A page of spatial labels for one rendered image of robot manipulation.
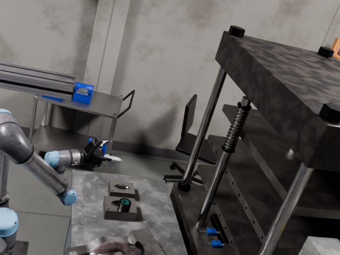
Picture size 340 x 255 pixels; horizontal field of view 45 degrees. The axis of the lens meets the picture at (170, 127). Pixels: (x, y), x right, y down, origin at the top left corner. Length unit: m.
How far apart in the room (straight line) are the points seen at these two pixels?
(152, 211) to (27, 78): 1.79
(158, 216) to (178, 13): 2.35
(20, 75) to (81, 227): 1.50
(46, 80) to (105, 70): 3.17
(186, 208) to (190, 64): 2.07
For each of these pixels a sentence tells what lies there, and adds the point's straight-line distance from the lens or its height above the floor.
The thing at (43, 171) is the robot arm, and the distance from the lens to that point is 1.77.
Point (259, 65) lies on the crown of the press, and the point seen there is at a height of 1.99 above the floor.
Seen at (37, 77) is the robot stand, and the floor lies 2.03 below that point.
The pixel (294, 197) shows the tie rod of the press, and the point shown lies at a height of 1.63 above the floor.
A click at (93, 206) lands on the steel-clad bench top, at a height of 0.80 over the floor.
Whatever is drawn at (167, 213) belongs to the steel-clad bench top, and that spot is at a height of 0.80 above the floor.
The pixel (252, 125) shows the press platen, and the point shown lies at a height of 1.54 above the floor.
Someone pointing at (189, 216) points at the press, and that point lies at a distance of 2.93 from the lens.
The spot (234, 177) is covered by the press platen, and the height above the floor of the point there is 1.29.
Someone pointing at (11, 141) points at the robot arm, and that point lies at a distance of 1.66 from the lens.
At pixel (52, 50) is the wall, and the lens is 4.50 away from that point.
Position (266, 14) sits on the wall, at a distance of 4.71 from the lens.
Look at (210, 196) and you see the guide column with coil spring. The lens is 2.72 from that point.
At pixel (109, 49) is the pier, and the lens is 4.31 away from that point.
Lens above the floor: 2.50
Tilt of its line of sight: 25 degrees down
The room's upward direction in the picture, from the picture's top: 17 degrees clockwise
